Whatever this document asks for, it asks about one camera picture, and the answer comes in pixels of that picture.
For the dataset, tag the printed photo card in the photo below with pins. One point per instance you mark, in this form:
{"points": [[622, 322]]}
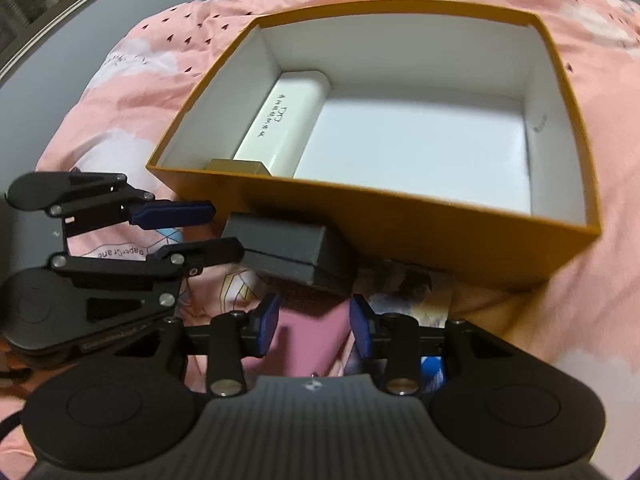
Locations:
{"points": [[410, 295]]}

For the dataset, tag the small grey box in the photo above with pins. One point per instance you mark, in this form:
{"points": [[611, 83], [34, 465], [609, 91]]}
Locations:
{"points": [[290, 250]]}

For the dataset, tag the pink printed blanket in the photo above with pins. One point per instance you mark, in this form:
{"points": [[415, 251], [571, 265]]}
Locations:
{"points": [[125, 110]]}

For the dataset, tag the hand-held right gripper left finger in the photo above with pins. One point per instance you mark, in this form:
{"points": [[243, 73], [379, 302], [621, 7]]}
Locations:
{"points": [[269, 322]]}

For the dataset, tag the orange cardboard box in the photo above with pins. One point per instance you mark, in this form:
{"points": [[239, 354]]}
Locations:
{"points": [[400, 230]]}

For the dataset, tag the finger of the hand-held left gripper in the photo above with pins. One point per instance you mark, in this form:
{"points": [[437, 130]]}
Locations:
{"points": [[215, 252], [175, 213]]}

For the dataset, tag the blue paper tag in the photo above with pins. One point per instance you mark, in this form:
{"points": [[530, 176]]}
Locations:
{"points": [[432, 370]]}

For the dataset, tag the pink wallet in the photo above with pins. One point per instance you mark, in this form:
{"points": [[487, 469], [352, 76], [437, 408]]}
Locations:
{"points": [[310, 340]]}

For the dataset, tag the white rectangular box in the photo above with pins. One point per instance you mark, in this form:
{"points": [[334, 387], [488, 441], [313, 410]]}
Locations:
{"points": [[280, 125]]}

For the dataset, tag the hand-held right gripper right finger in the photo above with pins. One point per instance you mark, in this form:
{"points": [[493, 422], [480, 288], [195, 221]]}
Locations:
{"points": [[360, 327]]}

